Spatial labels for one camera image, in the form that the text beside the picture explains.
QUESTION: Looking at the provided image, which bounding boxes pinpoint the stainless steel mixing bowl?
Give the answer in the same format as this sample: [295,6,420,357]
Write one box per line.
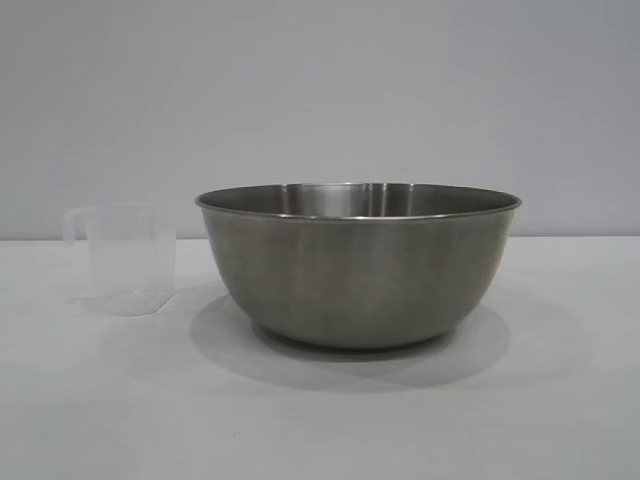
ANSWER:
[194,181,524,350]

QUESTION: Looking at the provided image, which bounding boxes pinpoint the clear plastic measuring cup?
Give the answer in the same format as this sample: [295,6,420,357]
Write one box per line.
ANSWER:
[64,201,176,308]

